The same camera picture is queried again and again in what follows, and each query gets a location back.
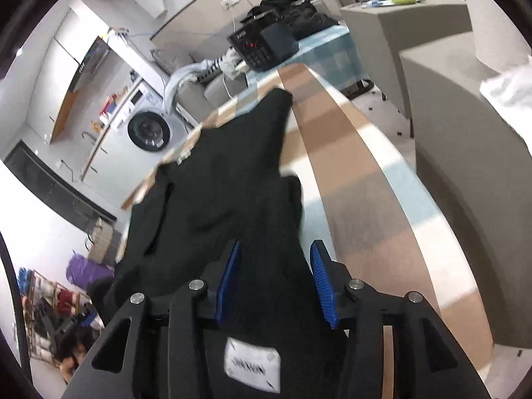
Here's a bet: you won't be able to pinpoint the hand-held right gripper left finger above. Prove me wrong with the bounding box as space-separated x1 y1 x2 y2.
62 239 242 399

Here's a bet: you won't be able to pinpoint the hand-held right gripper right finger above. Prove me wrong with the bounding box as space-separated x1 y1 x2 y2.
310 239 493 399

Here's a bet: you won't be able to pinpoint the black garment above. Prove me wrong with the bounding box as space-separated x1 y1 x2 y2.
102 88 354 399

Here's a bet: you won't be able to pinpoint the pile of black clothes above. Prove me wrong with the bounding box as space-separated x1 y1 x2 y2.
245 0 339 40

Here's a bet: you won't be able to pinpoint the checked brown blue tablecloth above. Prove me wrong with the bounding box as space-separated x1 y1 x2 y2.
120 25 495 399

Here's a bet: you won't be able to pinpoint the purple bag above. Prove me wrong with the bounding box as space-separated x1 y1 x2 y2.
66 253 117 289

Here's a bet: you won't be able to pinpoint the white washing machine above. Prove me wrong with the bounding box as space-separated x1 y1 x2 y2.
110 81 196 154

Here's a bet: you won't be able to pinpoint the shoe rack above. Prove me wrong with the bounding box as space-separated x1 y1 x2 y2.
17 268 104 383

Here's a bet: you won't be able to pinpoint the white kitchen counter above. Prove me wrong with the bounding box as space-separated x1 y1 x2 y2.
79 104 140 184

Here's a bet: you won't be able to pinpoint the grey armchair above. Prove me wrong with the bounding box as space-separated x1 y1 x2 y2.
177 72 250 125

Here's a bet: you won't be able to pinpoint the grey sofa section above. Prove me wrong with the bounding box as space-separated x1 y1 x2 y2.
340 0 474 117
399 31 532 350

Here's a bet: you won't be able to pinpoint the white grey striped cloth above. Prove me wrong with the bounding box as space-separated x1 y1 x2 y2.
162 56 228 113

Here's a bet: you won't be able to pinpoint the black keypad device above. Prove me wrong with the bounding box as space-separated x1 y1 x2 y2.
226 21 300 72

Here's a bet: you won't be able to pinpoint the black cable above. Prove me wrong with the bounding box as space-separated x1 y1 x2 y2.
0 233 34 383

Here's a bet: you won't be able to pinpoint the white wall cabinets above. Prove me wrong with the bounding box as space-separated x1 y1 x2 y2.
27 6 114 145

